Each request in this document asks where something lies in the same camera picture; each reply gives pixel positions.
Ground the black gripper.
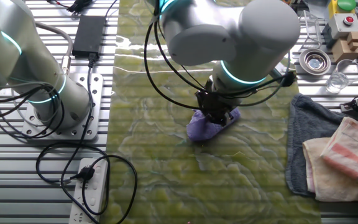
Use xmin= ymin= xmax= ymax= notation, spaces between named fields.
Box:
xmin=196 ymin=88 xmax=235 ymax=127

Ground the purple microfibre cloth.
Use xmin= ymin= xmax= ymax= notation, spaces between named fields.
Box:
xmin=186 ymin=107 xmax=241 ymax=143

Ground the green marble pattern mat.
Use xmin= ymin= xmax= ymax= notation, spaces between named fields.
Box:
xmin=99 ymin=0 xmax=323 ymax=224

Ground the dark grey towel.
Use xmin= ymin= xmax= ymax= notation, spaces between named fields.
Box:
xmin=284 ymin=93 xmax=358 ymax=197

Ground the steel bowl with beige rim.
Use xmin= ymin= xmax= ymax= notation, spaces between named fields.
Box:
xmin=298 ymin=48 xmax=332 ymax=76

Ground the beige towel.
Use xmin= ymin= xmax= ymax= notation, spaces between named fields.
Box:
xmin=302 ymin=137 xmax=358 ymax=203

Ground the clear acrylic stand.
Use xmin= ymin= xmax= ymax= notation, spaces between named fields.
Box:
xmin=299 ymin=9 xmax=323 ymax=50

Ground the clear glass cup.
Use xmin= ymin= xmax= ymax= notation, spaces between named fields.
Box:
xmin=325 ymin=58 xmax=358 ymax=94

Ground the pink striped towel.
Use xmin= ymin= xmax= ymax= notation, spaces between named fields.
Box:
xmin=320 ymin=116 xmax=358 ymax=190

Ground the large wooden block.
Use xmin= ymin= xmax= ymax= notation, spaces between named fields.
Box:
xmin=331 ymin=39 xmax=358 ymax=63

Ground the grey box with red button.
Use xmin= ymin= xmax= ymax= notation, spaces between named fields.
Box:
xmin=321 ymin=12 xmax=358 ymax=49

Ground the white power strip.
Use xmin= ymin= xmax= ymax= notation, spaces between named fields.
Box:
xmin=68 ymin=157 xmax=110 ymax=224

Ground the small wooden block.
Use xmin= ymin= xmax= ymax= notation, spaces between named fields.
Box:
xmin=346 ymin=30 xmax=358 ymax=44

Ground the black power adapter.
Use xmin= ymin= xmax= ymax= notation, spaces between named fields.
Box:
xmin=72 ymin=15 xmax=107 ymax=60

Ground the yellow box with green button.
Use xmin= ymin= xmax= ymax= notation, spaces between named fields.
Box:
xmin=328 ymin=0 xmax=357 ymax=19

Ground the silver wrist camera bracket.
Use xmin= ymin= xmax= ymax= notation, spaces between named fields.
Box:
xmin=267 ymin=62 xmax=296 ymax=88

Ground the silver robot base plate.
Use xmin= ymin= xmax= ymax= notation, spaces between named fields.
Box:
xmin=21 ymin=73 xmax=104 ymax=141

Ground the black power cable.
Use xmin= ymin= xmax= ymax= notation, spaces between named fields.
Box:
xmin=35 ymin=57 xmax=139 ymax=224

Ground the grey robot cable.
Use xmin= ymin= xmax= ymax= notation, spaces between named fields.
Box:
xmin=34 ymin=22 xmax=74 ymax=75

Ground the bundled black cable red tip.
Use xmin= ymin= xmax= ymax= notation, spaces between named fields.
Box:
xmin=47 ymin=0 xmax=119 ymax=18

